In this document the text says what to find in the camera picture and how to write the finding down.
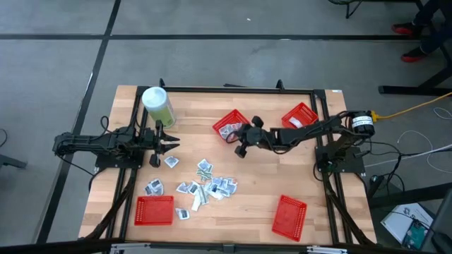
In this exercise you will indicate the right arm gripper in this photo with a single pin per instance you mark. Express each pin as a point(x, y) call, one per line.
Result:
point(254, 137)

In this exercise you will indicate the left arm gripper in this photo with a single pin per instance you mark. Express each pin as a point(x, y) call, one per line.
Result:
point(153, 141)

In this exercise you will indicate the red plastic slotted basket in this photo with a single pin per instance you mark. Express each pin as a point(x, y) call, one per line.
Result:
point(154, 211)
point(289, 218)
point(227, 118)
point(302, 111)

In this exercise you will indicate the green striped white packet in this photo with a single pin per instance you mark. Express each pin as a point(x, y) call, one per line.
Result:
point(203, 195)
point(295, 122)
point(203, 175)

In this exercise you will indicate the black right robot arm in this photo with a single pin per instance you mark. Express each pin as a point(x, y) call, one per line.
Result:
point(300, 134)

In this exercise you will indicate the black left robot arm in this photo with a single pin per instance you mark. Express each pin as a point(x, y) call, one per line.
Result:
point(88, 143)

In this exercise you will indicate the green white wipes canister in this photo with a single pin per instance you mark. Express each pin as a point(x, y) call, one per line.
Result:
point(157, 104)

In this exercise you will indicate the long plain white packet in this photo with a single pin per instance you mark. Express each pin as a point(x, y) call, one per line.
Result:
point(196, 203)

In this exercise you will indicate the small white label sticker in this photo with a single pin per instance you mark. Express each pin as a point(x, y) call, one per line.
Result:
point(336, 91)

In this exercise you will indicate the black chair base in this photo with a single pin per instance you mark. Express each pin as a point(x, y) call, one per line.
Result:
point(349, 10)

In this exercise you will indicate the black chair leg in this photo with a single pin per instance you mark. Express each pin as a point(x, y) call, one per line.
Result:
point(10, 162)

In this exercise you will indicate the black floor beam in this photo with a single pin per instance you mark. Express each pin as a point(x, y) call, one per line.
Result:
point(406, 195)

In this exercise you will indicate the white paper booklet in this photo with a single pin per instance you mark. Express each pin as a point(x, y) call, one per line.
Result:
point(399, 222)

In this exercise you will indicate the person's foot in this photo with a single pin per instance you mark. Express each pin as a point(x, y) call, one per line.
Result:
point(413, 56)
point(404, 29)

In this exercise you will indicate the teal circuit board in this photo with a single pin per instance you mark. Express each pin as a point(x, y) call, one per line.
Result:
point(415, 236)

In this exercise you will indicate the person's leg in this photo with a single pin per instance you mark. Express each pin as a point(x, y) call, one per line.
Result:
point(436, 39)
point(429, 12)

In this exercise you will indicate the black camera crossbar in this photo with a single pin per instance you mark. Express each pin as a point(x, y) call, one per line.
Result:
point(176, 246)

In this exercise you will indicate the silver aluminium bracket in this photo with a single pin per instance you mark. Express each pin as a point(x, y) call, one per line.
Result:
point(326, 250)
point(130, 248)

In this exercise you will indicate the black desk frame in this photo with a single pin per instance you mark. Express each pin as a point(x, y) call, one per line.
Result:
point(406, 90)

